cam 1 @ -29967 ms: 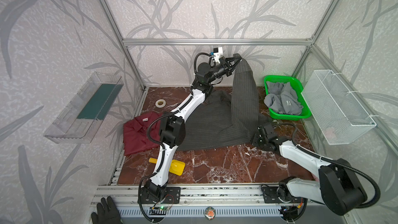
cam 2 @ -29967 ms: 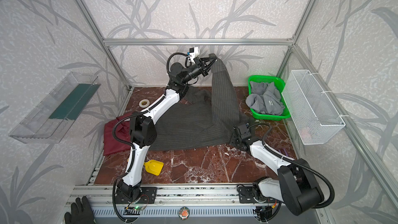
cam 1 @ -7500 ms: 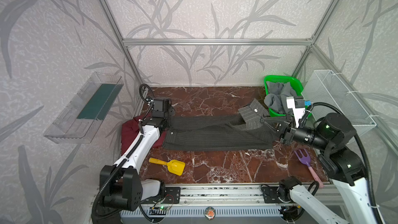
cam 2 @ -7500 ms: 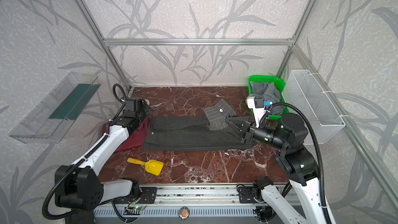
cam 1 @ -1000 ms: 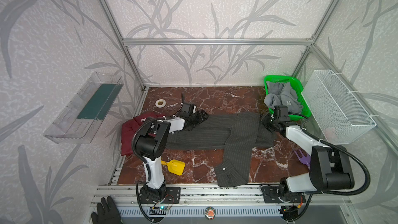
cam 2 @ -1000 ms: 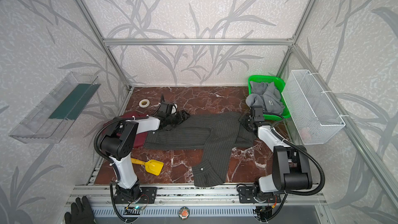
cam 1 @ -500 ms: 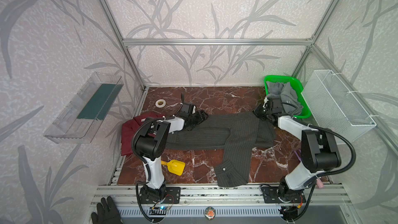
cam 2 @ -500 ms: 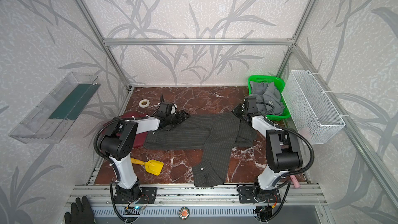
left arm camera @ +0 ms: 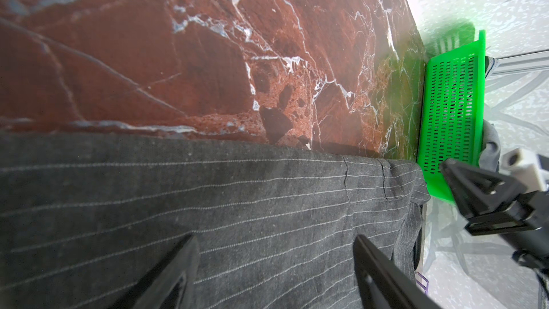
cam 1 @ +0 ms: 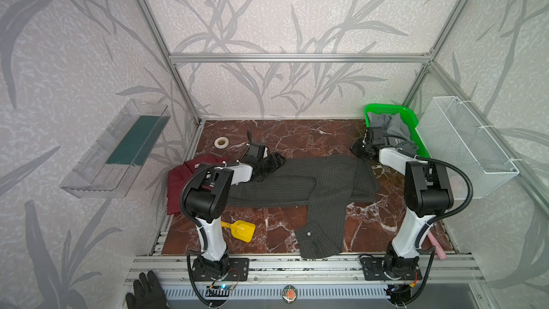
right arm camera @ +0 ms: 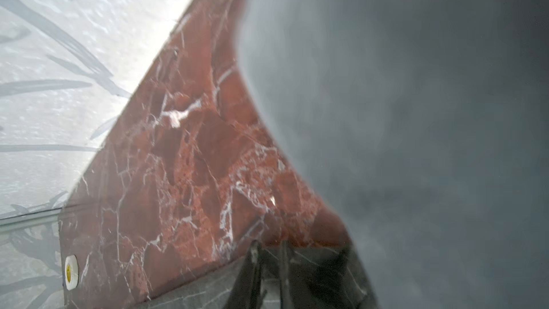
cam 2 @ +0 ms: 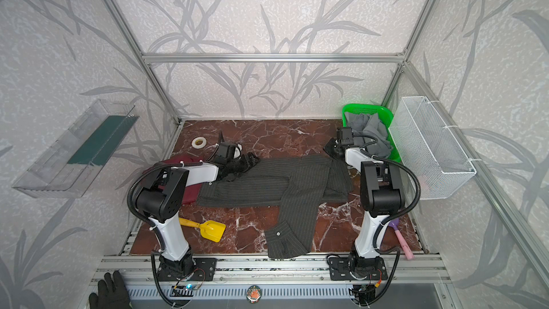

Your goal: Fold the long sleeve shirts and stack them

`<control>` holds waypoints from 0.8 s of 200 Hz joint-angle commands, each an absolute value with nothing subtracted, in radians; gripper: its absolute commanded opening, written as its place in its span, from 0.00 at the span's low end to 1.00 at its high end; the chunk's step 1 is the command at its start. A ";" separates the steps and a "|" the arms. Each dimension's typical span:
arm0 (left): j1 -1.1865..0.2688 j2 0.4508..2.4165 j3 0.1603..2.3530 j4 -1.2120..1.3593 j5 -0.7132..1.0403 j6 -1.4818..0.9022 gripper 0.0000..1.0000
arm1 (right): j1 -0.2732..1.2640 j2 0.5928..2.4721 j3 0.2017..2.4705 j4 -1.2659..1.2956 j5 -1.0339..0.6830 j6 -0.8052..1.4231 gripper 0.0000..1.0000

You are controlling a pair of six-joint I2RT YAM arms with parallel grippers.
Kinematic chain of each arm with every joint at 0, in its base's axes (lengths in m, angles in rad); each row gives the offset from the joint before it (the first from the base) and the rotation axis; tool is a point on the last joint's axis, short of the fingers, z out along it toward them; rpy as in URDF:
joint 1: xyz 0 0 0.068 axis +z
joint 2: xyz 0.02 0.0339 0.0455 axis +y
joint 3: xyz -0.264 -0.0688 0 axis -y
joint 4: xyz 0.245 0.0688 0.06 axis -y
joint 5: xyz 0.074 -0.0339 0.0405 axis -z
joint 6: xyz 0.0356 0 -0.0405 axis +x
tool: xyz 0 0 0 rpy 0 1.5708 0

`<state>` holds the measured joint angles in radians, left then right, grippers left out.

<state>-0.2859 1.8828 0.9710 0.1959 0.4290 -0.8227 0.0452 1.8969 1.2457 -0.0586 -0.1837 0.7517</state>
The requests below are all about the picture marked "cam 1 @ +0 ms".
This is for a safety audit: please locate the white wire mesh basket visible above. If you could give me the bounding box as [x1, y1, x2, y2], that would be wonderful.
[416, 96, 520, 199]

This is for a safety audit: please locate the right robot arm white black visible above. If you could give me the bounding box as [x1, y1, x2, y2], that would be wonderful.
[351, 127, 474, 281]

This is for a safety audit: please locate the round red sticker badge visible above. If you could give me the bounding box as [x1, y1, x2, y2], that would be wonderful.
[282, 286, 297, 304]

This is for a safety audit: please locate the clear plastic wall tray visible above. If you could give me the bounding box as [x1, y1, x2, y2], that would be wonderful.
[60, 100, 171, 199]

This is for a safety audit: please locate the light grey shirt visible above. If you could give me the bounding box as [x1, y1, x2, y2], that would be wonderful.
[367, 112, 417, 155]

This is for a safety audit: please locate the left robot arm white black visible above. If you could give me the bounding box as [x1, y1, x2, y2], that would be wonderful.
[180, 137, 286, 281]

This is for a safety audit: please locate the maroon folded shirt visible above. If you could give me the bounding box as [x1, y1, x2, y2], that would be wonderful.
[167, 154, 226, 215]

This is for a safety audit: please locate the yellow toy shovel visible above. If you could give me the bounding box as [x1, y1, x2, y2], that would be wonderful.
[221, 220, 256, 243]

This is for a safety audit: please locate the black glove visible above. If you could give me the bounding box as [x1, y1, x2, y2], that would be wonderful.
[125, 270, 170, 309]

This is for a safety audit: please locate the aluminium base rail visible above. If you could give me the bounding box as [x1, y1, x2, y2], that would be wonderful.
[124, 252, 486, 301]

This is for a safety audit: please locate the white tape roll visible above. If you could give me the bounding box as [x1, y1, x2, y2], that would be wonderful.
[214, 137, 230, 150]

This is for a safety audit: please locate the dark grey striped shirt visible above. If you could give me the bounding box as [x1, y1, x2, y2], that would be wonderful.
[228, 154, 380, 259]

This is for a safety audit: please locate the green plastic basket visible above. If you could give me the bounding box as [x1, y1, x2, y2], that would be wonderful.
[364, 103, 431, 160]

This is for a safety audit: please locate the purple pink toy tool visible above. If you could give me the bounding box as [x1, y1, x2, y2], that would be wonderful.
[427, 232, 447, 260]

